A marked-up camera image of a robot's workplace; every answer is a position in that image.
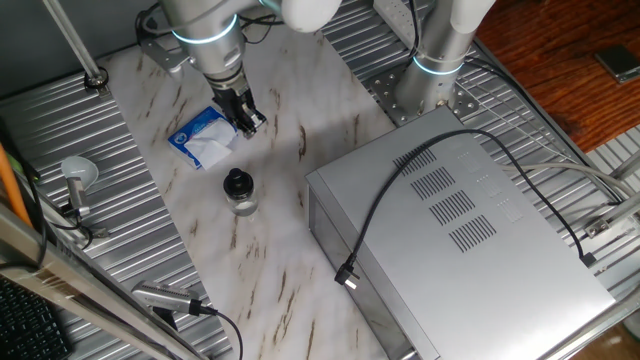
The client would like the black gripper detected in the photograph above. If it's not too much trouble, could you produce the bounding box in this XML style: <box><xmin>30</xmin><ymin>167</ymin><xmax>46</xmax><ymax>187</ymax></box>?
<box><xmin>207</xmin><ymin>69</ymin><xmax>267</xmax><ymax>139</ymax></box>

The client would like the black jar lid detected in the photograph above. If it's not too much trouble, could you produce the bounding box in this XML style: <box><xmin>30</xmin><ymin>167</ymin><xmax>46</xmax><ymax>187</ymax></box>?
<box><xmin>222</xmin><ymin>168</ymin><xmax>255</xmax><ymax>199</ymax></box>

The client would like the blue tissue pack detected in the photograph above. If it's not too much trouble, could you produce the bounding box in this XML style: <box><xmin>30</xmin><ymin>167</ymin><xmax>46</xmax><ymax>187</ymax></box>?
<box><xmin>167</xmin><ymin>104</ymin><xmax>241</xmax><ymax>171</ymax></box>

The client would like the white marble board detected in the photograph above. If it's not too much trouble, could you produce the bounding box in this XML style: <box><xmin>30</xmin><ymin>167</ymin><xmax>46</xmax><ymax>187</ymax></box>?
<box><xmin>97</xmin><ymin>19</ymin><xmax>396</xmax><ymax>360</ymax></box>

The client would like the white power strip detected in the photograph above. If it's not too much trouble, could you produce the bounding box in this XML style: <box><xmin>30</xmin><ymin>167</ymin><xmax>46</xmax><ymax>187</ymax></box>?
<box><xmin>373</xmin><ymin>0</ymin><xmax>419</xmax><ymax>36</ymax></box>

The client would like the metal pole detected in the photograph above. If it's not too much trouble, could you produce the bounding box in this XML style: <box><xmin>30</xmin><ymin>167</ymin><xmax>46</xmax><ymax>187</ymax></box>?
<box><xmin>42</xmin><ymin>0</ymin><xmax>110</xmax><ymax>96</ymax></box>

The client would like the orange rod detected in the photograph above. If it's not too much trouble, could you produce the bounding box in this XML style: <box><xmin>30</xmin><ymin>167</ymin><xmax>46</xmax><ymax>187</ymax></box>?
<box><xmin>0</xmin><ymin>142</ymin><xmax>32</xmax><ymax>229</ymax></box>

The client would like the silver metal box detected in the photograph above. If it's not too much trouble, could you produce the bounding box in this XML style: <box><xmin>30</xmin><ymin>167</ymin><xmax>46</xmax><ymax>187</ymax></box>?
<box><xmin>304</xmin><ymin>104</ymin><xmax>617</xmax><ymax>360</ymax></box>

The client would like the black keyboard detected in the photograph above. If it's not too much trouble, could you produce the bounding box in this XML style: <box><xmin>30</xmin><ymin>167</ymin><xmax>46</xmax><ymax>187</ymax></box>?
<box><xmin>0</xmin><ymin>277</ymin><xmax>74</xmax><ymax>360</ymax></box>

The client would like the dark flat device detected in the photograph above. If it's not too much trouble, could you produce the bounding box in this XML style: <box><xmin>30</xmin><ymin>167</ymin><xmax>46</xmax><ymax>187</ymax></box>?
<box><xmin>593</xmin><ymin>43</ymin><xmax>640</xmax><ymax>85</ymax></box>

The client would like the wrist camera with metal bracket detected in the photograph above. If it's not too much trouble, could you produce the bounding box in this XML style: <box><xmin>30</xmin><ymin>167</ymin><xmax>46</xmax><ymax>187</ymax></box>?
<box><xmin>138</xmin><ymin>37</ymin><xmax>194</xmax><ymax>81</ymax></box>

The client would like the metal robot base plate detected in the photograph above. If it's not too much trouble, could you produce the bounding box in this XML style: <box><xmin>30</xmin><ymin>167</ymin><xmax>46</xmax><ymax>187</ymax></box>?
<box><xmin>368</xmin><ymin>62</ymin><xmax>481</xmax><ymax>127</ymax></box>

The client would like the black power cable with plug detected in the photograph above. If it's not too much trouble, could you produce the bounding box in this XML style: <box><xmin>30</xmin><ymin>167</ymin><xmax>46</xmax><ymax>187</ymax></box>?
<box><xmin>333</xmin><ymin>128</ymin><xmax>597</xmax><ymax>291</ymax></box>

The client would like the black camera cable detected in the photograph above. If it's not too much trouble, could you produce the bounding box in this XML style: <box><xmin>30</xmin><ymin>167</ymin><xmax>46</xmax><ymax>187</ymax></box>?
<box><xmin>189</xmin><ymin>298</ymin><xmax>245</xmax><ymax>360</ymax></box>

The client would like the silver depth camera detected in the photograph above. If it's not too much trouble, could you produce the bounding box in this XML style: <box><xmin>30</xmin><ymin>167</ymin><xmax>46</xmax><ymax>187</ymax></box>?
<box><xmin>130</xmin><ymin>280</ymin><xmax>201</xmax><ymax>317</ymax></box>

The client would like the aluminium frame bar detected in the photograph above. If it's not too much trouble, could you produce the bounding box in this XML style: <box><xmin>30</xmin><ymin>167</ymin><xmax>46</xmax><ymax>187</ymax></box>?
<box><xmin>0</xmin><ymin>202</ymin><xmax>209</xmax><ymax>360</ymax></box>

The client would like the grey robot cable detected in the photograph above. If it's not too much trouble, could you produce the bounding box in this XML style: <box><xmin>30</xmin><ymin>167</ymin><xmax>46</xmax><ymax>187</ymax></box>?
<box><xmin>499</xmin><ymin>162</ymin><xmax>637</xmax><ymax>199</ymax></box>

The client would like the aluminium rail bracket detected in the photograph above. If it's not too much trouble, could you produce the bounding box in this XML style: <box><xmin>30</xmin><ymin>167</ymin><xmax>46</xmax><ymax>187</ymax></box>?
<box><xmin>583</xmin><ymin>192</ymin><xmax>640</xmax><ymax>240</ymax></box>

